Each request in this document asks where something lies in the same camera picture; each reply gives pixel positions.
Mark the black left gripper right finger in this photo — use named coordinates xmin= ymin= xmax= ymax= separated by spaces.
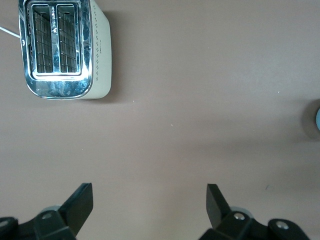
xmin=198 ymin=183 xmax=311 ymax=240

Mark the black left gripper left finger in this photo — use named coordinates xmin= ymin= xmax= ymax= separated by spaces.
xmin=0 ymin=182 xmax=94 ymax=240

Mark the brown table cover mat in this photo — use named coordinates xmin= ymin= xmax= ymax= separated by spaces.
xmin=0 ymin=0 xmax=320 ymax=240

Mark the beige and chrome toaster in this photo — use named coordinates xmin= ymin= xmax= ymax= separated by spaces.
xmin=17 ymin=0 xmax=112 ymax=101

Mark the white toaster power cord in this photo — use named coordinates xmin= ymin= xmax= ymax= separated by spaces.
xmin=0 ymin=25 xmax=21 ymax=39

